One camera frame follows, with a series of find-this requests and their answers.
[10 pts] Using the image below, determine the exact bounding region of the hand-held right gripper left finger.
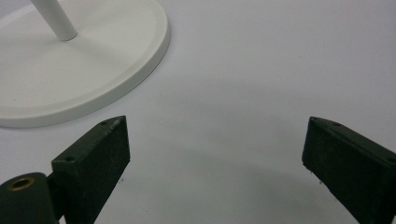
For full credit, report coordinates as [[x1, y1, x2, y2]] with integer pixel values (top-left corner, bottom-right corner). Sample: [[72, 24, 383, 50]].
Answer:
[[50, 115, 131, 224]]

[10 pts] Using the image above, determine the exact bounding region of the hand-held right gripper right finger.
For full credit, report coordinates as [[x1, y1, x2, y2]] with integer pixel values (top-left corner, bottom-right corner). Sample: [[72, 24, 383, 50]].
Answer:
[[301, 116, 396, 224]]

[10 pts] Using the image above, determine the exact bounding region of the white round stand with pole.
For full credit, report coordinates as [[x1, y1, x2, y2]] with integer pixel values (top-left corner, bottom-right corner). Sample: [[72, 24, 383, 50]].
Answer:
[[0, 0, 172, 129]]

